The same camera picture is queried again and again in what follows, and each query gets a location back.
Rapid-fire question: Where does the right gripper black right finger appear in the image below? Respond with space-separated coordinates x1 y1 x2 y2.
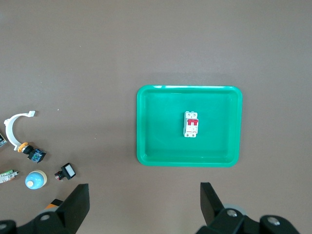
195 181 300 234

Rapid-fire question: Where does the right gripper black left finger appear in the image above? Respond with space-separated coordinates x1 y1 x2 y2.
0 183 90 234

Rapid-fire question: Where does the white breaker red switch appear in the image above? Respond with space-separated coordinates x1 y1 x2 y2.
182 111 199 138

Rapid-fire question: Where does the orange button box upper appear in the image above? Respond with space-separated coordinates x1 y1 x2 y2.
42 198 65 215

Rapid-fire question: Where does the blue dome buzzer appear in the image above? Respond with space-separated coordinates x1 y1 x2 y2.
24 170 48 190

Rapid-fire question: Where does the green white terminal connector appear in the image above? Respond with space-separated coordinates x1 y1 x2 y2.
0 170 20 184

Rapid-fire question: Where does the green plastic tray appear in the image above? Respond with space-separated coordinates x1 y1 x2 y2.
136 84 243 168

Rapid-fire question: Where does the white semicircular plastic clamp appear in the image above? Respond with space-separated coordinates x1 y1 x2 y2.
3 110 37 152

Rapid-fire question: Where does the black red switch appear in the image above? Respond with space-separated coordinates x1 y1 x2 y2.
54 162 77 181

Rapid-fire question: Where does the black pushbutton orange ring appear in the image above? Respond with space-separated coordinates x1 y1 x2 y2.
18 142 47 164

